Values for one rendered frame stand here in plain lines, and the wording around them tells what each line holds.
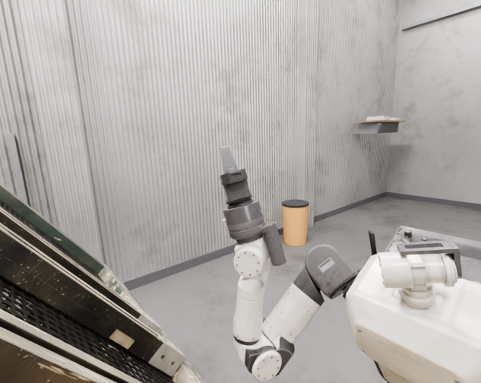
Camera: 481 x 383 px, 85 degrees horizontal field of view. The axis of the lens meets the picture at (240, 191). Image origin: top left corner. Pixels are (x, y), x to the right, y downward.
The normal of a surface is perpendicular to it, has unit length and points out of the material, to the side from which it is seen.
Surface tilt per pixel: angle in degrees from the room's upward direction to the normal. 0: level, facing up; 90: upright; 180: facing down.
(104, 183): 90
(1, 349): 90
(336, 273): 54
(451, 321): 23
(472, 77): 90
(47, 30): 90
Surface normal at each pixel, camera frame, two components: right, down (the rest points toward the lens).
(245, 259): -0.29, 0.13
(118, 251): 0.62, 0.14
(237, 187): 0.11, 0.02
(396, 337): -0.71, -0.22
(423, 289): -0.26, 0.52
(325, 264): -0.39, -0.41
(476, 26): -0.78, 0.15
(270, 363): 0.36, 0.18
